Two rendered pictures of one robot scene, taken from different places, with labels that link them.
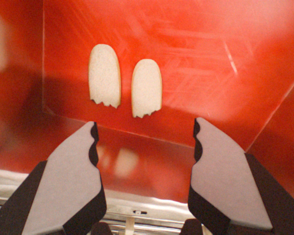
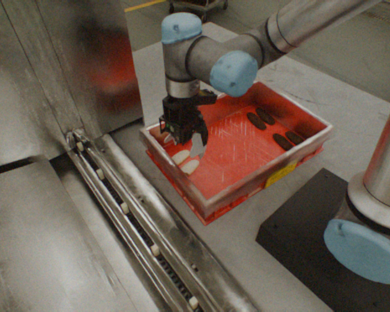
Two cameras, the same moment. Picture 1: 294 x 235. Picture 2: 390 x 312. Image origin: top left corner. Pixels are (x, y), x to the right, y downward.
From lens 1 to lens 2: 75 cm
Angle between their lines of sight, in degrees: 66
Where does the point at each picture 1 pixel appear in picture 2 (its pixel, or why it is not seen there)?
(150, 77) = (194, 163)
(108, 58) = (187, 153)
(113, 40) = not seen: hidden behind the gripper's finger
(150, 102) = (188, 169)
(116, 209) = (134, 190)
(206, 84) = (210, 179)
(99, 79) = (179, 155)
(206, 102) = (207, 184)
